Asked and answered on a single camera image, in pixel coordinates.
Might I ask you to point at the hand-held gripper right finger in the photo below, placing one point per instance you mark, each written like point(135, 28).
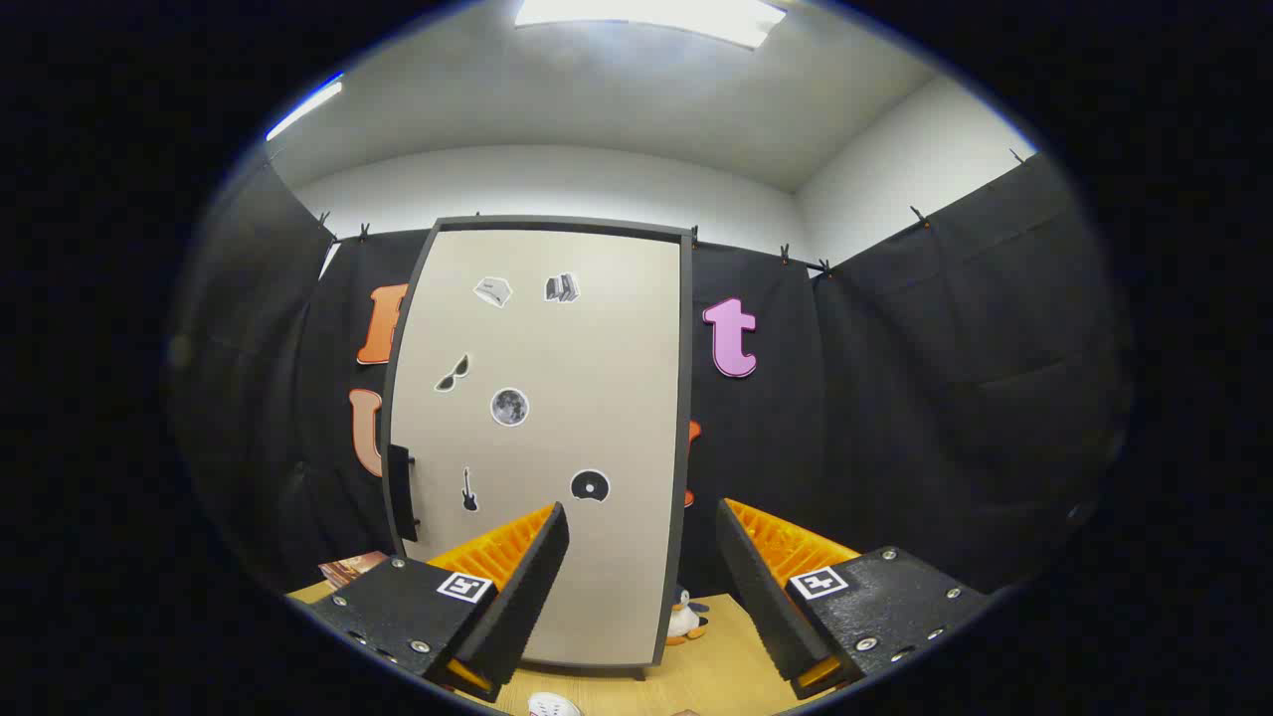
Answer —
point(766, 597)

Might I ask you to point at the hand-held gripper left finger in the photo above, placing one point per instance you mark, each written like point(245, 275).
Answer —
point(527, 587)

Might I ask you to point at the white striped canvas shoe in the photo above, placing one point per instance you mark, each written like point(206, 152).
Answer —
point(553, 706)

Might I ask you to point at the grey shoe cabinet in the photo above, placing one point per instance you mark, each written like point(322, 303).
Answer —
point(686, 447)

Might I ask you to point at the beige shoe cabinet door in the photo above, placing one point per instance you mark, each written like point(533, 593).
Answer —
point(577, 378)

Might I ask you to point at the small penguin toy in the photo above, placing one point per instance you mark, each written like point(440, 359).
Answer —
point(684, 619)

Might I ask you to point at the brown book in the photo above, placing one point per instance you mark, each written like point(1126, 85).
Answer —
point(348, 569)

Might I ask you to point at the narrow ceiling light strip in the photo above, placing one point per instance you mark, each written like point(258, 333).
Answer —
point(303, 109)

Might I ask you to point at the large ceiling light panel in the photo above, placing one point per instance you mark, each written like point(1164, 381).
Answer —
point(646, 15)

